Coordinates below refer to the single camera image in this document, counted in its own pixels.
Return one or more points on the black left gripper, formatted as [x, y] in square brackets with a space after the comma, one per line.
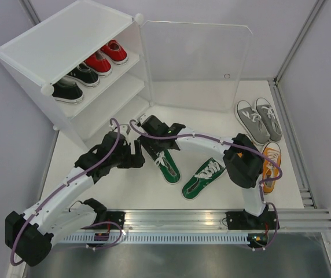
[133, 161]

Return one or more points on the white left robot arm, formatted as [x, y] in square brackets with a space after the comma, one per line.
[32, 234]

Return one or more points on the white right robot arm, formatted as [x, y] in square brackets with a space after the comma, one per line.
[246, 167]

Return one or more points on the aluminium mounting rail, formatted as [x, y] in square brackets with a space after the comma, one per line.
[290, 220]

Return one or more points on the red sneaker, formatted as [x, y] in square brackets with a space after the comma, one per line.
[115, 52]
[99, 64]

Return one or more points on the right grey sneaker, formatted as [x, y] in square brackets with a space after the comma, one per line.
[269, 118]

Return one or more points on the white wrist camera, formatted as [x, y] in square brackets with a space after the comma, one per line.
[123, 129]
[137, 122]

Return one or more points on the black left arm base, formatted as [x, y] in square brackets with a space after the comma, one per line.
[117, 217]

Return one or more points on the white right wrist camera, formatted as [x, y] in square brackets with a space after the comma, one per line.
[137, 122]

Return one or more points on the right orange sneaker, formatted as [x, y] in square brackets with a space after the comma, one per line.
[273, 152]

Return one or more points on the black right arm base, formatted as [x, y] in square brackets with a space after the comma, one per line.
[240, 221]

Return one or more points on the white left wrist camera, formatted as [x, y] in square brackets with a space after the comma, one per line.
[123, 129]

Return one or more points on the white plastic shoe cabinet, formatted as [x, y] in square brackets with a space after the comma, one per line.
[44, 54]

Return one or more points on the grey sneaker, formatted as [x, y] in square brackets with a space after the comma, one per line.
[269, 118]
[252, 122]

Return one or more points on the aluminium corner frame post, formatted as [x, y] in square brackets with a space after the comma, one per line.
[285, 86]

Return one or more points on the green sneaker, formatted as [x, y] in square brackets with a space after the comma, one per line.
[164, 161]
[209, 172]

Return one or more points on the left grey sneaker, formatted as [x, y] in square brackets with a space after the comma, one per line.
[252, 122]

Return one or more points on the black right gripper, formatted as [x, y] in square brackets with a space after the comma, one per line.
[146, 142]

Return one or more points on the black sneaker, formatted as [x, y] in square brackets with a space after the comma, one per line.
[84, 75]
[67, 92]

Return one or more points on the white slotted cable duct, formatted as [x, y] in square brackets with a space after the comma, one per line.
[87, 237]

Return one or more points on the clear acrylic cabinet door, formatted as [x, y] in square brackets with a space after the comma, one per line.
[195, 65]

